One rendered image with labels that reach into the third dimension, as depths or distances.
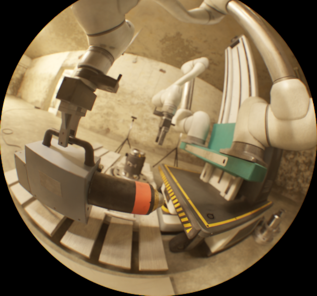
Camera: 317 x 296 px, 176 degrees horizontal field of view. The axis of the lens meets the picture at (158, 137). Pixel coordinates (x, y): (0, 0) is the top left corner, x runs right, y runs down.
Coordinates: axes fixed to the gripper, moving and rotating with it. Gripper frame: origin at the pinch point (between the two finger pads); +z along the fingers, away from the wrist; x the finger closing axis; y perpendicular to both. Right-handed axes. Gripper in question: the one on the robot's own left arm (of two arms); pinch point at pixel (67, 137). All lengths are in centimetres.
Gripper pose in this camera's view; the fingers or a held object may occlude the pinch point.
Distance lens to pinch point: 29.9
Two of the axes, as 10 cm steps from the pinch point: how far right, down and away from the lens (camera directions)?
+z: -3.2, 9.5, 0.1
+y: -9.0, -3.0, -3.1
